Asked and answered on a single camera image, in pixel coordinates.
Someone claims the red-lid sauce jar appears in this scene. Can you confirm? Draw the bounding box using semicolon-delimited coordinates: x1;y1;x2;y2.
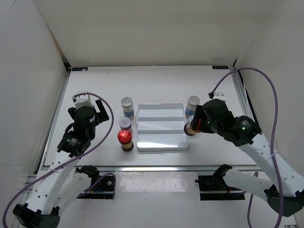
117;130;133;152
184;115;202;136

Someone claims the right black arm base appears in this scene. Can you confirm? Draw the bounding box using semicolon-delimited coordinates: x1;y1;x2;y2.
195;164;245;201

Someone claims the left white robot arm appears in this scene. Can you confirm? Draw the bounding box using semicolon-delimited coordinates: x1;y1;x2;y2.
13;92;114;228

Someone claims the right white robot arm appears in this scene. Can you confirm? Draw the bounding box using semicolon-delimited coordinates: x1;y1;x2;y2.
184;99;304;217

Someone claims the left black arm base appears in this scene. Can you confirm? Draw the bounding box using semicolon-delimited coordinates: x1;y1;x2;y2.
76;165;116;200

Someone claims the right silver-lid shaker bottle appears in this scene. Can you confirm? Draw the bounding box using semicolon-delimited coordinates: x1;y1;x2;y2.
185;95;200;119

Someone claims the silver-lid shaker bottle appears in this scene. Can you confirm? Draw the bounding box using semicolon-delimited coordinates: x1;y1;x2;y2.
185;95;200;119
121;97;134;120

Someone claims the left white-lid small jar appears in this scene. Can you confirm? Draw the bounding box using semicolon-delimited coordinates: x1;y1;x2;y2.
119;117;133;133

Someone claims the left silver-lid shaker bottle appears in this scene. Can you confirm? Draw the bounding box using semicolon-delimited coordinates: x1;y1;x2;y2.
121;97;134;120

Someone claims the left black table label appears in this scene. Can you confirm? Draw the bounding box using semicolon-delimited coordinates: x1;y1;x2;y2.
71;67;88;72

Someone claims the black table label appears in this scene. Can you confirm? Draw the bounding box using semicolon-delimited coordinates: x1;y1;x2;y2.
71;67;88;72
212;66;229;70

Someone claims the white plastic organizer tray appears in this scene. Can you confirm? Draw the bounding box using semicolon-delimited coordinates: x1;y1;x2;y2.
136;103;188;152

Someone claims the right black table label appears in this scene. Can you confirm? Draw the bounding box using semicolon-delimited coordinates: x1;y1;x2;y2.
212;66;229;70

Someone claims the left aluminium rail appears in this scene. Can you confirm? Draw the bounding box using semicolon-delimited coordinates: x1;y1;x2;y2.
33;70;71;174

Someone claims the aluminium rail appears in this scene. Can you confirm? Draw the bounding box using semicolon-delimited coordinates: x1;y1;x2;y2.
36;165;261;172
33;70;71;174
231;71;260;127

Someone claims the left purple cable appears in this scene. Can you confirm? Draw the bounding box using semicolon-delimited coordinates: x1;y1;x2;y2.
1;93;114;224

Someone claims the purple cable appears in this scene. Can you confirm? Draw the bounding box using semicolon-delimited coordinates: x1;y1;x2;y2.
208;67;285;228
1;93;114;224

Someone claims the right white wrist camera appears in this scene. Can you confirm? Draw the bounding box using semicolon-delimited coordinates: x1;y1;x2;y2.
208;92;227;102

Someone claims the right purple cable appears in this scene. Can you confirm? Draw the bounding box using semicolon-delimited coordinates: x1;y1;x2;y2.
208;67;285;228

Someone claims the right aluminium rail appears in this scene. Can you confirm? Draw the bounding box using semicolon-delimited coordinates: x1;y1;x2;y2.
231;71;260;127

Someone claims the front aluminium rail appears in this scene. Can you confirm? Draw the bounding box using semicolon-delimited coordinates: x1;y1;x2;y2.
36;165;261;172

